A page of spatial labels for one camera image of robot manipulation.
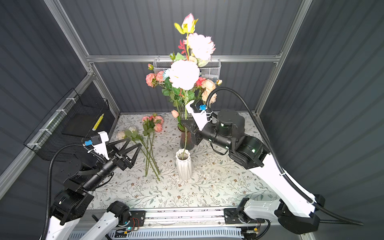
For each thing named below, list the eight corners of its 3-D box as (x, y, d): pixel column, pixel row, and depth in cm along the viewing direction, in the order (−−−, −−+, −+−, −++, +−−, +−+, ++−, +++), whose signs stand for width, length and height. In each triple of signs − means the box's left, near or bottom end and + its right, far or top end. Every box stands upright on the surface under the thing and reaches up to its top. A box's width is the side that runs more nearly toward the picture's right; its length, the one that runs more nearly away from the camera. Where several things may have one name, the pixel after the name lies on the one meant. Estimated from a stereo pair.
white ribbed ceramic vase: (179, 180, 88) (175, 162, 69) (180, 168, 93) (176, 148, 74) (192, 180, 88) (191, 162, 69) (192, 168, 93) (191, 148, 74)
